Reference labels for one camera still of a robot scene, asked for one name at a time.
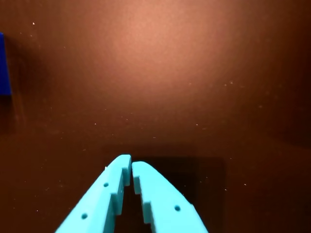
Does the turquoise gripper finger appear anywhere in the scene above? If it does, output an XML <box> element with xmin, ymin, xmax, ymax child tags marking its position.
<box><xmin>132</xmin><ymin>161</ymin><xmax>209</xmax><ymax>233</ymax></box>
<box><xmin>55</xmin><ymin>154</ymin><xmax>132</xmax><ymax>233</ymax></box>

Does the blue cube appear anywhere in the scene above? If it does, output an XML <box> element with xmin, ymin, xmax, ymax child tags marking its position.
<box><xmin>0</xmin><ymin>32</ymin><xmax>12</xmax><ymax>96</ymax></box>

